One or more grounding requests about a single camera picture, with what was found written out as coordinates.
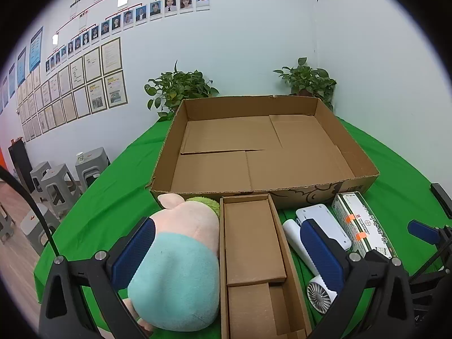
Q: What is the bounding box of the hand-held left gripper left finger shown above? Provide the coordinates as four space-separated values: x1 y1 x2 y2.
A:
38 216 156 339

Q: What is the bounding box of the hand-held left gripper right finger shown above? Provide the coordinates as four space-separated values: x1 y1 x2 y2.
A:
299 219 415 339

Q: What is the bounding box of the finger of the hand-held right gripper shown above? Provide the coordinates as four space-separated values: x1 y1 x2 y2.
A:
407 220 452 290

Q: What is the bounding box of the white handheld fan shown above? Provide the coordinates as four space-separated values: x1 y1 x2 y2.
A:
282 205 353 314

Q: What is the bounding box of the pink and teal plush pig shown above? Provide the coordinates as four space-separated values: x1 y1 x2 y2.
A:
122 193 221 333

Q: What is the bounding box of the green and white medicine box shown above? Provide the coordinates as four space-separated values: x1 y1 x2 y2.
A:
331 191 398 259

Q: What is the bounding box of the narrow cardboard tray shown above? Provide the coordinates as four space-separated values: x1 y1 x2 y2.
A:
219 194 313 339

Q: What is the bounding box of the large shallow cardboard box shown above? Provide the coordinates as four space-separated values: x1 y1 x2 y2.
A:
148 95 380 210

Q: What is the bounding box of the black rectangular bar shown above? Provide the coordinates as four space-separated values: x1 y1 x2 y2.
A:
430 183 452 220

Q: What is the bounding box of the green tablecloth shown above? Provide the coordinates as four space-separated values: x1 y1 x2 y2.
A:
33 115 452 339

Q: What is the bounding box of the black cabinet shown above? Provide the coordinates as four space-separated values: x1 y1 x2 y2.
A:
8 141 36 193

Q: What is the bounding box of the large potted green plant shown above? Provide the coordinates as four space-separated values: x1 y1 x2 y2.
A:
144 60 220 122

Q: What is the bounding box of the small potted green plant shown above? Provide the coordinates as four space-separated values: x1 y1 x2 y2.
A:
273 57 338 112

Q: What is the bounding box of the black cable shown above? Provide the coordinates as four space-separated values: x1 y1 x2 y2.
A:
0 165 59 258

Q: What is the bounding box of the wall of framed certificates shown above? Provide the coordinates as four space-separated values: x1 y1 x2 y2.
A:
16 37 128 142

